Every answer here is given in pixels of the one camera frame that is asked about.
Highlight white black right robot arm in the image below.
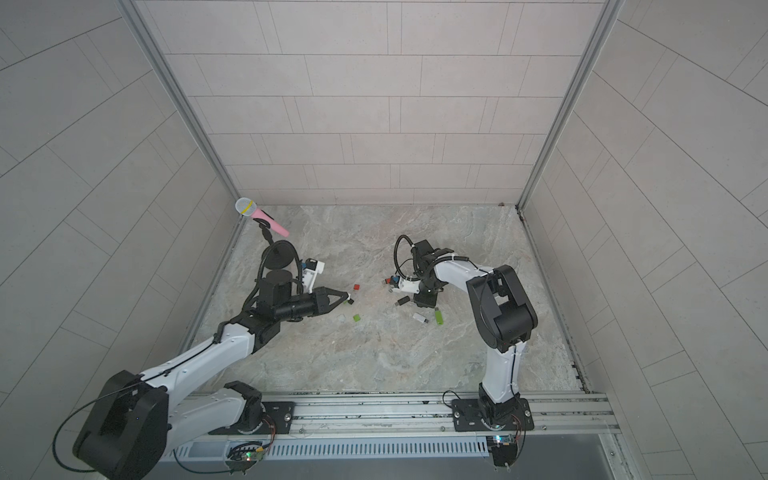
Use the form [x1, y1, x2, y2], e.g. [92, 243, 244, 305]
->
[390, 234, 538, 432]

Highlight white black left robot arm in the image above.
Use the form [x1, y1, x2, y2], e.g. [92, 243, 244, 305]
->
[72, 240, 350, 479]

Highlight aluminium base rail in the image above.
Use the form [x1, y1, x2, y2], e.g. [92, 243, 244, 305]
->
[159, 393, 620, 472]

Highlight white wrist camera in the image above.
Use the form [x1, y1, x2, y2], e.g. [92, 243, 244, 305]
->
[389, 275, 421, 294]
[302, 258, 325, 293]

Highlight pink toy microphone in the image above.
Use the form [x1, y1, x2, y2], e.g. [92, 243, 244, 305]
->
[235, 197, 289, 237]

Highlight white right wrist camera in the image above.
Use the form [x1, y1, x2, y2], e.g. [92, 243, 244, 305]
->
[389, 275, 421, 294]

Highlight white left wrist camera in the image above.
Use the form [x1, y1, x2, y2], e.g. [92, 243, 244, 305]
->
[302, 258, 325, 293]

